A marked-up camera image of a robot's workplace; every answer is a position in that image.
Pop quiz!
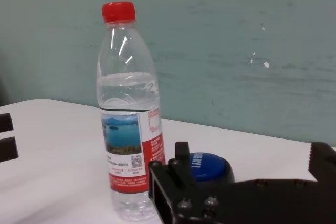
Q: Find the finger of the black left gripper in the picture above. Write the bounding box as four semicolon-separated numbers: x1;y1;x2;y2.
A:
0;136;19;164
0;113;14;132

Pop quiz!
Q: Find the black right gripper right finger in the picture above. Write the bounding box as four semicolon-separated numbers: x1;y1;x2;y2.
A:
307;141;336;183

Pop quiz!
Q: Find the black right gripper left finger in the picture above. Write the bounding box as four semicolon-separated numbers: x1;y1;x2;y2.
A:
167;141;197;191

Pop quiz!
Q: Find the blue push button black base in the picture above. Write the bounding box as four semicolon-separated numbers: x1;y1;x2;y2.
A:
187;151;236;184

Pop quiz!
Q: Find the clear water bottle red cap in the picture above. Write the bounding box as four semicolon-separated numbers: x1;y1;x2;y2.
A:
96;0;167;222

